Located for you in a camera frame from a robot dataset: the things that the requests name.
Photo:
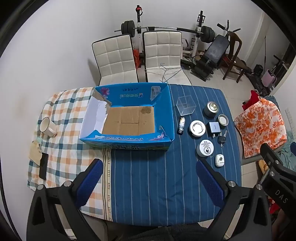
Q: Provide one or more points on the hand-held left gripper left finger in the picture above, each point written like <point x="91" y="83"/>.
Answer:
<point x="89" y="183"/>

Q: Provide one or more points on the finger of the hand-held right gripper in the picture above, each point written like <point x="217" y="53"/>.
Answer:
<point x="269" y="155"/>

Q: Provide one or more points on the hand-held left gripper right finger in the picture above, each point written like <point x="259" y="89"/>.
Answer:
<point x="209" y="183"/>

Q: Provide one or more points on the black car key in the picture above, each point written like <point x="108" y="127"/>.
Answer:
<point x="221" y="139"/>

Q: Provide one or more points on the white round tin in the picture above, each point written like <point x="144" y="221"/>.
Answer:
<point x="197" y="129"/>

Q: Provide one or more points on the grey charger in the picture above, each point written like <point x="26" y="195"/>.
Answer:
<point x="214" y="127"/>

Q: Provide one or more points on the round metal lid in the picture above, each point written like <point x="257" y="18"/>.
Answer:
<point x="223" y="120"/>

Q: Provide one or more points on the silver tin with gold lid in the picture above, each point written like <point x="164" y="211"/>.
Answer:
<point x="211" y="109"/>

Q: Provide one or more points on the clear plastic box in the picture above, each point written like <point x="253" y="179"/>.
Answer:
<point x="186" y="107"/>

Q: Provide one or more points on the blue cardboard box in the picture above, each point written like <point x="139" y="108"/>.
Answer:
<point x="166" y="109"/>

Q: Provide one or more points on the teal cloth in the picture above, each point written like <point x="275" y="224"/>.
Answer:
<point x="288" y="153"/>

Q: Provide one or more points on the white earbuds case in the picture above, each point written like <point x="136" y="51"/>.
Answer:
<point x="219" y="160"/>

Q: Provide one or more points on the orange floral cloth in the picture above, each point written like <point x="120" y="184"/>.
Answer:
<point x="261" y="125"/>

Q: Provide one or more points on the orange checked tablecloth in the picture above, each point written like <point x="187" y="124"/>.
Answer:
<point x="67" y="160"/>

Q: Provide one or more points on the white jar with black label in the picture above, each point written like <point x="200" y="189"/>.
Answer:
<point x="204" y="148"/>

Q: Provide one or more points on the black phone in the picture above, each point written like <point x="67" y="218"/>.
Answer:
<point x="44" y="165"/>

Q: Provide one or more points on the red cloth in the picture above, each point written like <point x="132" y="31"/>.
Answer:
<point x="251" y="99"/>

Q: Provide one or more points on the blue striped tablecloth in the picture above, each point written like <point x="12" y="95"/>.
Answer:
<point x="150" y="180"/>

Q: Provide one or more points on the beige paper piece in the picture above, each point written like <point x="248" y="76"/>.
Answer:
<point x="35" y="153"/>

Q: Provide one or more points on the small dark bottle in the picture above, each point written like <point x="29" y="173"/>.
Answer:
<point x="181" y="125"/>

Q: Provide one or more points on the white mug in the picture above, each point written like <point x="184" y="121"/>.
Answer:
<point x="47" y="127"/>

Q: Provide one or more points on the pink suitcase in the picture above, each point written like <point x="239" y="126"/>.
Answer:
<point x="269" y="78"/>

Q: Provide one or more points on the brown wooden chair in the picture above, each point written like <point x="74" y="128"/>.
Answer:
<point x="234" y="58"/>

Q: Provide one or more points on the black weight bench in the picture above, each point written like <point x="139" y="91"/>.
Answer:
<point x="216" y="49"/>

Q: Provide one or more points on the white padded chair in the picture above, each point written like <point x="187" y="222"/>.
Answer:
<point x="161" y="51"/>
<point x="115" y="58"/>

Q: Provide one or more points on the red bag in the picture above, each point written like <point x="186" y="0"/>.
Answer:
<point x="136" y="58"/>

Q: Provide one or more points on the white barbell rack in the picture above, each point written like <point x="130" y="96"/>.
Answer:
<point x="139" y="34"/>

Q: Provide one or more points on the black barbell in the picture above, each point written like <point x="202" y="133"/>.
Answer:
<point x="128" y="27"/>

